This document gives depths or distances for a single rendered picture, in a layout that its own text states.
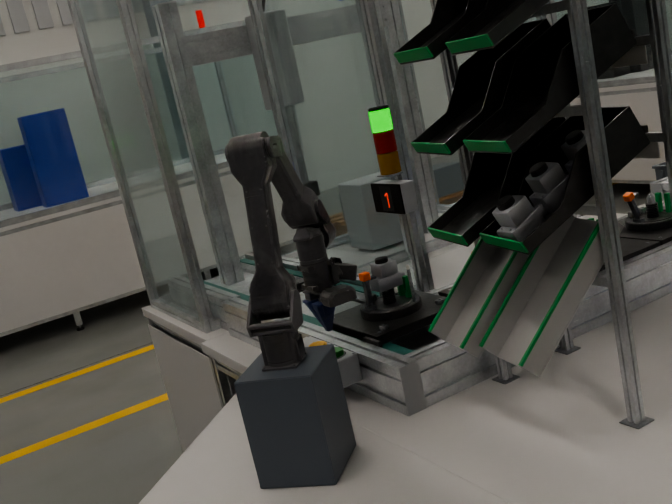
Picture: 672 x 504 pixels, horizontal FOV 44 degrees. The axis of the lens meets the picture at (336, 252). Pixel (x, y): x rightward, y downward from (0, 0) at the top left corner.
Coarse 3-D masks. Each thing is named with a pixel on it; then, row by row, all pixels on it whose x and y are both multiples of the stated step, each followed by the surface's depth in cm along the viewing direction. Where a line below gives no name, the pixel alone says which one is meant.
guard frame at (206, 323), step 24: (72, 0) 265; (120, 0) 223; (144, 72) 229; (96, 96) 271; (144, 96) 229; (168, 168) 235; (120, 192) 280; (168, 192) 236; (192, 240) 239; (432, 240) 284; (144, 264) 284; (192, 264) 240; (192, 288) 243; (168, 312) 273
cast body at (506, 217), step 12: (504, 204) 133; (516, 204) 132; (528, 204) 133; (540, 204) 137; (504, 216) 133; (516, 216) 132; (528, 216) 134; (540, 216) 134; (504, 228) 135; (516, 228) 133; (528, 228) 134; (516, 240) 133
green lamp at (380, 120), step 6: (372, 114) 191; (378, 114) 191; (384, 114) 191; (390, 114) 193; (372, 120) 192; (378, 120) 191; (384, 120) 191; (390, 120) 192; (372, 126) 193; (378, 126) 192; (384, 126) 191; (390, 126) 192; (372, 132) 194; (378, 132) 192
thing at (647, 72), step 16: (560, 0) 665; (592, 0) 637; (608, 0) 624; (624, 0) 612; (640, 0) 600; (560, 16) 670; (624, 16) 616; (640, 16) 604; (640, 32) 608; (640, 64) 616; (608, 80) 646
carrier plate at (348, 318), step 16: (432, 304) 189; (336, 320) 192; (352, 320) 190; (400, 320) 182; (416, 320) 180; (432, 320) 182; (352, 336) 185; (368, 336) 178; (384, 336) 176; (400, 336) 178
